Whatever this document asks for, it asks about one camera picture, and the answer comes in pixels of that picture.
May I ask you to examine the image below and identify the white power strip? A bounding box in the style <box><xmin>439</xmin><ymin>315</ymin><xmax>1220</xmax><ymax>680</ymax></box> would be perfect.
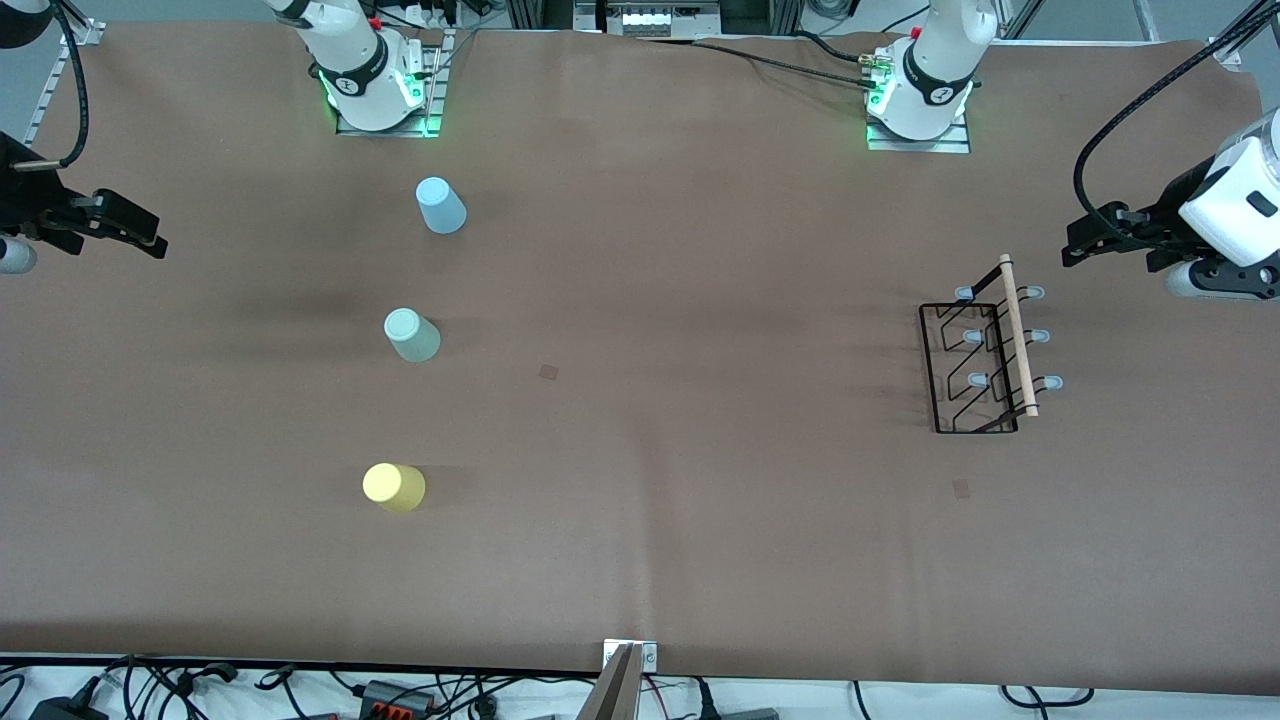
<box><xmin>378</xmin><ymin>0</ymin><xmax>473</xmax><ymax>29</ymax></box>

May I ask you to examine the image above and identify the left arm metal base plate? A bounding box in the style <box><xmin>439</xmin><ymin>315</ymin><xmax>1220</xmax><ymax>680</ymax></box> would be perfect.
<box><xmin>865</xmin><ymin>108</ymin><xmax>972</xmax><ymax>154</ymax></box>

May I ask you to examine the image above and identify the long black base cable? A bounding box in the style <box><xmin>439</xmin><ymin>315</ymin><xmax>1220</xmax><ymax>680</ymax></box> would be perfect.
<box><xmin>640</xmin><ymin>36</ymin><xmax>883</xmax><ymax>93</ymax></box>

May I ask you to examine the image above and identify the light blue plastic cup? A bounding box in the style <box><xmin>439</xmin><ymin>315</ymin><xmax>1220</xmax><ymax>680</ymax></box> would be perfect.
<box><xmin>415</xmin><ymin>177</ymin><xmax>468</xmax><ymax>236</ymax></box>

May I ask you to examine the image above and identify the mint green plastic cup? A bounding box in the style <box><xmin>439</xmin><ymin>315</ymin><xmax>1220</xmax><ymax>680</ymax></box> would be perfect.
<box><xmin>384</xmin><ymin>308</ymin><xmax>442</xmax><ymax>364</ymax></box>

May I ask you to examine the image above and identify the short black base cable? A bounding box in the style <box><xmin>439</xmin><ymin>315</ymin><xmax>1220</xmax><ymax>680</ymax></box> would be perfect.
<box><xmin>795</xmin><ymin>28</ymin><xmax>866</xmax><ymax>63</ymax></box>

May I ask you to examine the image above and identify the black curved cable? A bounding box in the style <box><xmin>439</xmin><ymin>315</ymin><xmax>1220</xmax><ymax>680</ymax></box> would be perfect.
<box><xmin>1000</xmin><ymin>684</ymin><xmax>1094</xmax><ymax>709</ymax></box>

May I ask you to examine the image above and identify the black wire cup holder rack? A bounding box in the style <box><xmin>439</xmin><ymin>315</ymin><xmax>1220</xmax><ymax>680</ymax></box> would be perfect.
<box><xmin>918</xmin><ymin>254</ymin><xmax>1064</xmax><ymax>435</ymax></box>

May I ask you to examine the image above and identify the grey background equipment box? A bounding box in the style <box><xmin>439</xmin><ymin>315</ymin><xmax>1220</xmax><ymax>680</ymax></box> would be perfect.
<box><xmin>574</xmin><ymin>0</ymin><xmax>723</xmax><ymax>37</ymax></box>

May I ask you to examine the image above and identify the black plug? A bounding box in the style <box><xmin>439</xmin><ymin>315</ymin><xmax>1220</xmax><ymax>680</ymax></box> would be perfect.
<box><xmin>690</xmin><ymin>678</ymin><xmax>781</xmax><ymax>720</ymax></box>

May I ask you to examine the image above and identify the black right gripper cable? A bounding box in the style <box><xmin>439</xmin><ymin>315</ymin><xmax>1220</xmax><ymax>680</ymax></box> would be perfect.
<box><xmin>12</xmin><ymin>0</ymin><xmax>91</xmax><ymax>173</ymax></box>

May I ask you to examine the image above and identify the black power adapter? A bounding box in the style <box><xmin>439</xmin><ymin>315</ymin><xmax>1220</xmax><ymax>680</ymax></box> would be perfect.
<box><xmin>28</xmin><ymin>690</ymin><xmax>109</xmax><ymax>720</ymax></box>

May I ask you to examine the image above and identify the black orange connector block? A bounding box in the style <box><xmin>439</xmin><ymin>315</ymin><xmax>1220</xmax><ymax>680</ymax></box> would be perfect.
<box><xmin>358</xmin><ymin>679</ymin><xmax>438</xmax><ymax>717</ymax></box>

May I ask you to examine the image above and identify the brown table cover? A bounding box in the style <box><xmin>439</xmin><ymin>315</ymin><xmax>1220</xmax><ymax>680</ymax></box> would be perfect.
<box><xmin>0</xmin><ymin>20</ymin><xmax>1280</xmax><ymax>697</ymax></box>

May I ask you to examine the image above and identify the yellow plastic cup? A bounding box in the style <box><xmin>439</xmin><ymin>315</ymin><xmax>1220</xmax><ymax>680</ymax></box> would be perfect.
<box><xmin>362</xmin><ymin>462</ymin><xmax>427</xmax><ymax>515</ymax></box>

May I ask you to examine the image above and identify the small metal table bracket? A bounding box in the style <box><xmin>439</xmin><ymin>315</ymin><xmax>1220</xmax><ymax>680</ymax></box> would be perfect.
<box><xmin>602</xmin><ymin>639</ymin><xmax>659</xmax><ymax>673</ymax></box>

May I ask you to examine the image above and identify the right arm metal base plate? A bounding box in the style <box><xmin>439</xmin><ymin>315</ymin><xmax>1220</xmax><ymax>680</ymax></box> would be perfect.
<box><xmin>335</xmin><ymin>28</ymin><xmax>448</xmax><ymax>139</ymax></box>

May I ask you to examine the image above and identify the aluminium profile rail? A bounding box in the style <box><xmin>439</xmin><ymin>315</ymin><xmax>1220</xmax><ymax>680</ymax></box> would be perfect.
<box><xmin>20</xmin><ymin>18</ymin><xmax>107</xmax><ymax>153</ymax></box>

